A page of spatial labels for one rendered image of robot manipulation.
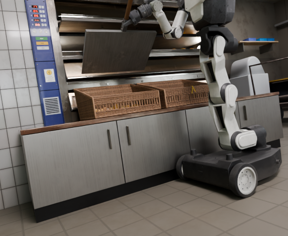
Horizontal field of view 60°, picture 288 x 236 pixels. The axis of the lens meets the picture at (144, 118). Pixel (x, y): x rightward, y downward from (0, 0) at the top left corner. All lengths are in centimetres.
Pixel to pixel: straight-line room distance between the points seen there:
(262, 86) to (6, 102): 601
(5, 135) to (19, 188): 43
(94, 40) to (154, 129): 77
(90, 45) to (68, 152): 75
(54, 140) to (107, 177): 43
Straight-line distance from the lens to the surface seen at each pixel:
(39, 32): 230
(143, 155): 187
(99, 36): 184
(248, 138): 193
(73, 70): 229
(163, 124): 195
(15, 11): 238
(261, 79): 703
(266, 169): 188
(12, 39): 230
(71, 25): 233
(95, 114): 177
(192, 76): 286
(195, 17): 191
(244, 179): 165
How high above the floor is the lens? 61
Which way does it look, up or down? 2 degrees down
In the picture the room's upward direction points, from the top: 8 degrees counter-clockwise
